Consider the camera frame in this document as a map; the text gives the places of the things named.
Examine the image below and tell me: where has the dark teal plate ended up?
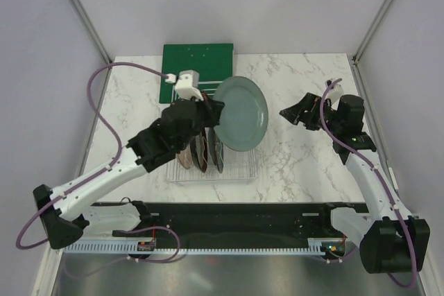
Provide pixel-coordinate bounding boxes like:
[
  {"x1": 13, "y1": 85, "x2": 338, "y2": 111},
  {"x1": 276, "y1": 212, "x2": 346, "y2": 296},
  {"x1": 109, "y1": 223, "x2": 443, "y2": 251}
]
[{"x1": 207, "y1": 128, "x2": 224, "y2": 173}]

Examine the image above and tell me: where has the light green-grey plate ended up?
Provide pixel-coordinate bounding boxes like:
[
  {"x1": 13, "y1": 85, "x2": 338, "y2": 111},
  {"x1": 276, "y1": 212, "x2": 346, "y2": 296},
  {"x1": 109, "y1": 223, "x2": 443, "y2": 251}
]
[{"x1": 213, "y1": 76, "x2": 268, "y2": 152}]

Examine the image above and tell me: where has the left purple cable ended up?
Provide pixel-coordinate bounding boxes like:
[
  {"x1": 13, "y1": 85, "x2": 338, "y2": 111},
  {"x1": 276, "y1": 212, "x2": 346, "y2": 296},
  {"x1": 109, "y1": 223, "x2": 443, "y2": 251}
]
[{"x1": 15, "y1": 62, "x2": 174, "y2": 249}]

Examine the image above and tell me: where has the white wire dish rack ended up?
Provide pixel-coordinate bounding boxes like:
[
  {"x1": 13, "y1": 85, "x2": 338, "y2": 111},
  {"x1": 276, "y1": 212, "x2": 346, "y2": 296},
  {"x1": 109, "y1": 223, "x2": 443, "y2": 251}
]
[{"x1": 166, "y1": 79, "x2": 259, "y2": 184}]

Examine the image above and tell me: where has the red and black plate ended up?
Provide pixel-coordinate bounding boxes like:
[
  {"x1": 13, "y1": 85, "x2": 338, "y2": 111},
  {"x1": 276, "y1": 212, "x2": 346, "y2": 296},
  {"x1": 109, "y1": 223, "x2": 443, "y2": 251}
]
[{"x1": 189, "y1": 129, "x2": 208, "y2": 173}]

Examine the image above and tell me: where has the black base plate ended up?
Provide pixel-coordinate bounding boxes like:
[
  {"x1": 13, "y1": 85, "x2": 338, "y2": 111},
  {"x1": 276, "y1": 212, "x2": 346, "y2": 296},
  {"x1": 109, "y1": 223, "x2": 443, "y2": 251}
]
[{"x1": 135, "y1": 201, "x2": 368, "y2": 247}]

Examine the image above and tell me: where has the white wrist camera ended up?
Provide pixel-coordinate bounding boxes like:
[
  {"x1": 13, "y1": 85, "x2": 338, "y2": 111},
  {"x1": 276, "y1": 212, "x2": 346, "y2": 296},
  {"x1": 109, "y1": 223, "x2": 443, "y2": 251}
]
[
  {"x1": 165, "y1": 70, "x2": 204, "y2": 101},
  {"x1": 324, "y1": 78, "x2": 343, "y2": 105}
]

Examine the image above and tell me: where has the white slotted cable duct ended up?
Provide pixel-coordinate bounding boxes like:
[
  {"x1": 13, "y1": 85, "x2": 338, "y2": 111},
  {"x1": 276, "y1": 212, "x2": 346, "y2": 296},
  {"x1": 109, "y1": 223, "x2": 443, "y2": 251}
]
[{"x1": 64, "y1": 237, "x2": 358, "y2": 253}]

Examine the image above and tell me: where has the pink-brown plate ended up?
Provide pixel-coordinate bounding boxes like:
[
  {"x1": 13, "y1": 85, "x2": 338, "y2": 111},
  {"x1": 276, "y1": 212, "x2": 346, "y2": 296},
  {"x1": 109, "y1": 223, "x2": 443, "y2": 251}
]
[{"x1": 176, "y1": 146, "x2": 193, "y2": 170}]

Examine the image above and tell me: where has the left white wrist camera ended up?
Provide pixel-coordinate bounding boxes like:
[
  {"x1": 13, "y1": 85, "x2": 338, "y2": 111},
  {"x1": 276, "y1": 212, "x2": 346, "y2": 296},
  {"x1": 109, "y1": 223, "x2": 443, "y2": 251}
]
[{"x1": 165, "y1": 70, "x2": 204, "y2": 101}]

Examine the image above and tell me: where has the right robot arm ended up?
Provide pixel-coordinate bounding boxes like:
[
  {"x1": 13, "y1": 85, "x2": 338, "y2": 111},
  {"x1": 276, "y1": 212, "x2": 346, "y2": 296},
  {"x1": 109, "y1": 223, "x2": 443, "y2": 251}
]
[{"x1": 279, "y1": 93, "x2": 430, "y2": 274}]

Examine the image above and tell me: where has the left aluminium frame post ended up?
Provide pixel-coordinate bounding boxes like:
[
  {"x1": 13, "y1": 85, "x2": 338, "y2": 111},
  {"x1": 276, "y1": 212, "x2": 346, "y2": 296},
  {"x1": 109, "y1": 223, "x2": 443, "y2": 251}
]
[{"x1": 46, "y1": 0, "x2": 114, "y2": 67}]

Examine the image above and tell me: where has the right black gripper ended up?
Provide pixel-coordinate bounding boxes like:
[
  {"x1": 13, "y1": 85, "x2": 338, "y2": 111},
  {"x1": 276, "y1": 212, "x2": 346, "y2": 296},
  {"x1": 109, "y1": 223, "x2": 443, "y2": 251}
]
[{"x1": 280, "y1": 92, "x2": 343, "y2": 134}]

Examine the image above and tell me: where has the right aluminium frame post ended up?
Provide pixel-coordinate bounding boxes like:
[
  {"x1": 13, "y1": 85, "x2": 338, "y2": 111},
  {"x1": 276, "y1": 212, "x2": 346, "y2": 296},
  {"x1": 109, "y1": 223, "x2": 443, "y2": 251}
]
[{"x1": 351, "y1": 0, "x2": 395, "y2": 66}]

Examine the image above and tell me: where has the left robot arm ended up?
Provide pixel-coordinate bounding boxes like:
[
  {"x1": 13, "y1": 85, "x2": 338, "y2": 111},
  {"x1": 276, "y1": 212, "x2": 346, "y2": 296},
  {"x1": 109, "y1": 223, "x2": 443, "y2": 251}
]
[{"x1": 33, "y1": 97, "x2": 225, "y2": 250}]

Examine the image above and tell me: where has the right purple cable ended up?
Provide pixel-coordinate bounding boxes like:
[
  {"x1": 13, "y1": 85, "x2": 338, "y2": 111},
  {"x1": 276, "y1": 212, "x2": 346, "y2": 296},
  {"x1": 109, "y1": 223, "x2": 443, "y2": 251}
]
[{"x1": 319, "y1": 79, "x2": 417, "y2": 289}]

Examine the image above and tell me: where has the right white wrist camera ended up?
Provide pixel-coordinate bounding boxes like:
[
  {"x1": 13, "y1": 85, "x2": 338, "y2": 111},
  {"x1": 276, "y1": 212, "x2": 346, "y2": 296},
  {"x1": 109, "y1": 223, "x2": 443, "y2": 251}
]
[{"x1": 324, "y1": 78, "x2": 343, "y2": 105}]

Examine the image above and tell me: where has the green cutting board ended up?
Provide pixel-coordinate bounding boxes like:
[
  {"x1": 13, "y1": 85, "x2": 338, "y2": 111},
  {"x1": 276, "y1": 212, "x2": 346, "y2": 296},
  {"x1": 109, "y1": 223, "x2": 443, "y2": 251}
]
[{"x1": 162, "y1": 43, "x2": 234, "y2": 97}]

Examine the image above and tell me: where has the aluminium frame post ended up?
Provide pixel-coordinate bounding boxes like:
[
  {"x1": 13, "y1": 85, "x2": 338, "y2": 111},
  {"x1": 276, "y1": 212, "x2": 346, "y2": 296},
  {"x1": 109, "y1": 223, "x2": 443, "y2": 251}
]
[
  {"x1": 351, "y1": 0, "x2": 395, "y2": 66},
  {"x1": 46, "y1": 0, "x2": 114, "y2": 67}
]

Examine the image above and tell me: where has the purple cable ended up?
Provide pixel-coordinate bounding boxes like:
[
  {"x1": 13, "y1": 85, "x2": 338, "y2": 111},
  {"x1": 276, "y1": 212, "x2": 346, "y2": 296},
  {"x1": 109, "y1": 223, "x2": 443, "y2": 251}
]
[
  {"x1": 319, "y1": 79, "x2": 417, "y2": 289},
  {"x1": 15, "y1": 62, "x2": 174, "y2": 249}
]

